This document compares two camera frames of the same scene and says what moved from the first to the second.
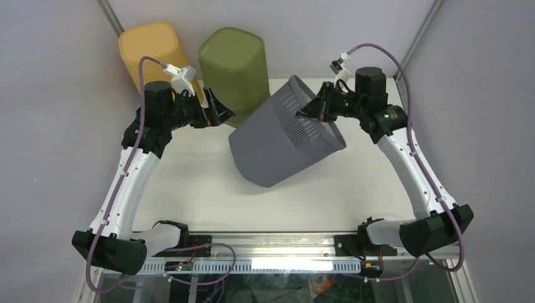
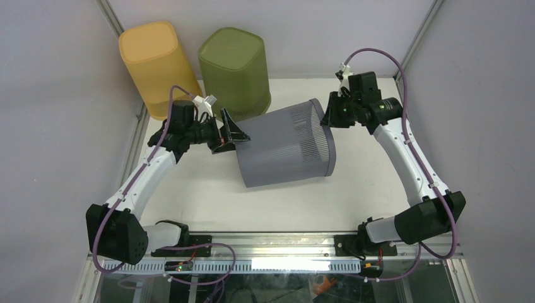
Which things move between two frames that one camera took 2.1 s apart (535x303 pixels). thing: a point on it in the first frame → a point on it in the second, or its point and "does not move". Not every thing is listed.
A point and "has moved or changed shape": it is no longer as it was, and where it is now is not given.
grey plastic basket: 274,142 has moved or changed shape
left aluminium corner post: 111,16 does not move
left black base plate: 193,240 does not move
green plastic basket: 233,65 does not move
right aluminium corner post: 399,75 does not move
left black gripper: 218,112 → 217,145
